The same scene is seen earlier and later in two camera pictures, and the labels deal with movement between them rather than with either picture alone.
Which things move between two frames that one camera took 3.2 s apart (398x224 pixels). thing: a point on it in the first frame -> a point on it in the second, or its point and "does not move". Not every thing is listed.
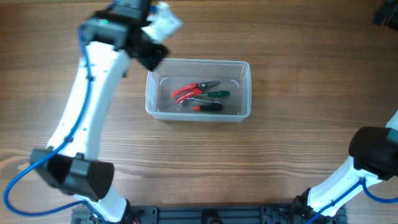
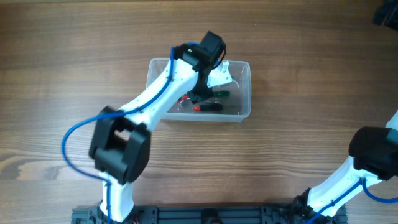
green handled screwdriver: (219, 93) does not move
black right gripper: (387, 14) does not move
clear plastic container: (199, 90) does not move
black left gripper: (152, 55) -> (201, 90)
